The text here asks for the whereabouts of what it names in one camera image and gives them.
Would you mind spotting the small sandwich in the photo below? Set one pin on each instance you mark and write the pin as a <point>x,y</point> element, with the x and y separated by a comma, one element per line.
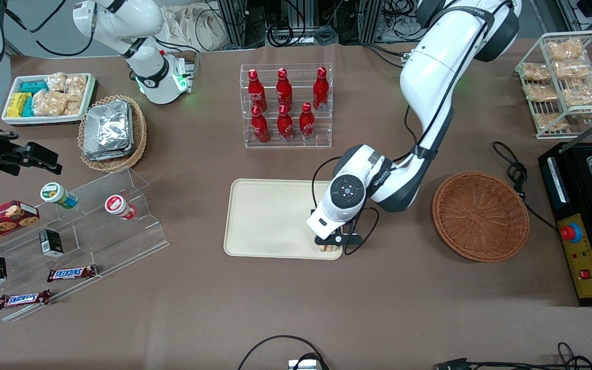
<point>331,249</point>

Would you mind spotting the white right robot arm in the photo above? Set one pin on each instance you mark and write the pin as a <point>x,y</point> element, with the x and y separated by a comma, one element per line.
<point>121,20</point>

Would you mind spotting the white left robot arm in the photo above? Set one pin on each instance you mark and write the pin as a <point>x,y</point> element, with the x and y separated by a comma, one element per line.
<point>429,77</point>

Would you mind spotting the white snack tray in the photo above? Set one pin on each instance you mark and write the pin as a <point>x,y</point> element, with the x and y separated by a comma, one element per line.
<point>44,120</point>

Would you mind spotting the cream plastic tray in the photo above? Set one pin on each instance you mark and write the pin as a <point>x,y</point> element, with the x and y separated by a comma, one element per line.
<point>270,221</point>

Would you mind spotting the foil-wrapped sandwich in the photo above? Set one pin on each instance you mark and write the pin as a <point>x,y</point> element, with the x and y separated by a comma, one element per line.
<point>116,155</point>
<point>106,128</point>

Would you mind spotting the light wicker basket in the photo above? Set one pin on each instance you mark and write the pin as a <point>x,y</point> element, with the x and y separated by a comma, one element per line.
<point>141,136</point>

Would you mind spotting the brown wicker basket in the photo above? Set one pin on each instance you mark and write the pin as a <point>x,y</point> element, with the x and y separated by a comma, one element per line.
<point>481,216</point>

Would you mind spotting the green-lidded sunflower cup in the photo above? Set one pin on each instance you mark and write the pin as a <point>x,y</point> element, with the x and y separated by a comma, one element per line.
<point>55,193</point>

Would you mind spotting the teal snack packet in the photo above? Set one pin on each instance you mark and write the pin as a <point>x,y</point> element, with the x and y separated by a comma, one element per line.
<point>34,86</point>
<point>28,108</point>

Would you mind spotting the yellow snack packet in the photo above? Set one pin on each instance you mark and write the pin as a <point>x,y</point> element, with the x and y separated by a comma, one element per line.
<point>17,104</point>

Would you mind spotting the clear bag of crackers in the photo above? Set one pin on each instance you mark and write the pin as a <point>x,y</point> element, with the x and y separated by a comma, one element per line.
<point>76,83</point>
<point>57,81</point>
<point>48,104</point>
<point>73,105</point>

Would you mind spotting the red tartan cookie box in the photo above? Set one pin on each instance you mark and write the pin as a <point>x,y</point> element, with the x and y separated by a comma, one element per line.
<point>0,221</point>

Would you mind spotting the red-lidded yogurt cup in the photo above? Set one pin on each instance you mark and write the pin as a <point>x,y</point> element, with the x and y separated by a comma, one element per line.
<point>117,205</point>

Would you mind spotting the clear acrylic bottle rack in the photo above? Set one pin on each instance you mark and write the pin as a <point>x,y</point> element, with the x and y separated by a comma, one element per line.
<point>298,143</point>

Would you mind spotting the silver connector box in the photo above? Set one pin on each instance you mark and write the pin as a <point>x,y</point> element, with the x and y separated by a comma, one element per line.
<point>303,364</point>

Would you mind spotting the Snickers chocolate bar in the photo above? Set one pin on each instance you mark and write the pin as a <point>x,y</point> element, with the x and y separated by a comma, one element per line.
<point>22,298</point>
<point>71,273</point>

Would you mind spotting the red cola bottle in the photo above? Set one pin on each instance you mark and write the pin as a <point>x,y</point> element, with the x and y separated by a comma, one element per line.
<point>306,123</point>
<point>320,88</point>
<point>284,90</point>
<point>260,127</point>
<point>256,90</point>
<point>284,125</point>

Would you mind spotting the clear acrylic tiered shelf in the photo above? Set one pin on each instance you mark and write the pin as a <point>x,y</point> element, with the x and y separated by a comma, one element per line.
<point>136,241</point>

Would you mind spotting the white cloth bag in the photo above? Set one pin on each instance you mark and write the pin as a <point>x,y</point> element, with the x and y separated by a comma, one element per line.
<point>188,25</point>

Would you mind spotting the red emergency stop button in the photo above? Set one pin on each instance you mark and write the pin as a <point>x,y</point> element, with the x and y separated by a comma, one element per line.
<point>571,232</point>

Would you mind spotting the bagged fried snack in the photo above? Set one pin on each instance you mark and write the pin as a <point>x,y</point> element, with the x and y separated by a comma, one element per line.
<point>540,92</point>
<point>563,50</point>
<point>584,95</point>
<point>571,69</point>
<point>535,72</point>
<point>550,121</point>

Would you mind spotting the black machine with yellow panel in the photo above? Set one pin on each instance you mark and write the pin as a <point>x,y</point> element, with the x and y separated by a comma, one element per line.
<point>578,185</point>

